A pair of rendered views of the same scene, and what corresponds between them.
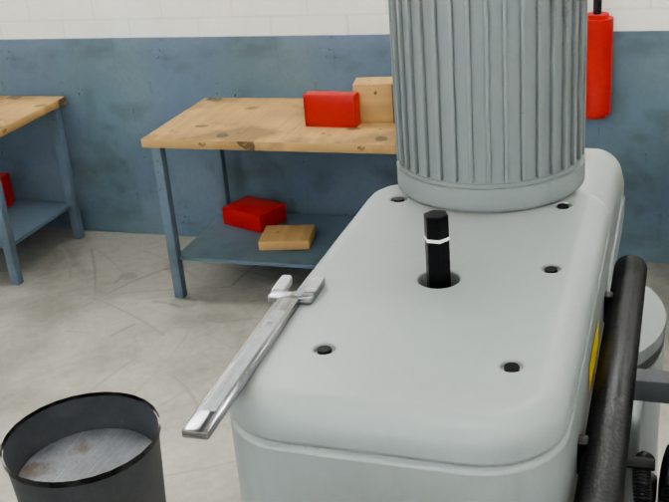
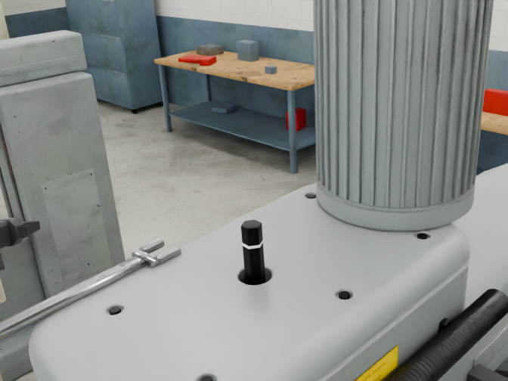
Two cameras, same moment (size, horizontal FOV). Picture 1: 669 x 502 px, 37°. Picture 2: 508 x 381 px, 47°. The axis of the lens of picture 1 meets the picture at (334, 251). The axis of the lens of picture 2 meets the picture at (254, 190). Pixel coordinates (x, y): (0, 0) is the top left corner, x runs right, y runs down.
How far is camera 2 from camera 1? 0.48 m
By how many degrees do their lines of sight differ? 26
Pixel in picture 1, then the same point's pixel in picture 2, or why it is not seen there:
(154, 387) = not seen: hidden behind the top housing
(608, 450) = not seen: outside the picture
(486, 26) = (359, 72)
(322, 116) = (494, 106)
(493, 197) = (360, 215)
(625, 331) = (424, 363)
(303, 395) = (54, 345)
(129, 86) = not seen: hidden behind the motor
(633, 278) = (480, 313)
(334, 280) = (190, 252)
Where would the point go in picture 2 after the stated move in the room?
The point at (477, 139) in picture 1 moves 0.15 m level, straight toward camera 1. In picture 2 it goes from (351, 165) to (280, 218)
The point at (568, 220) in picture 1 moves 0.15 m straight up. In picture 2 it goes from (410, 251) to (417, 120)
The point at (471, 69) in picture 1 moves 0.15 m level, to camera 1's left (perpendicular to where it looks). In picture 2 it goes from (348, 106) to (230, 97)
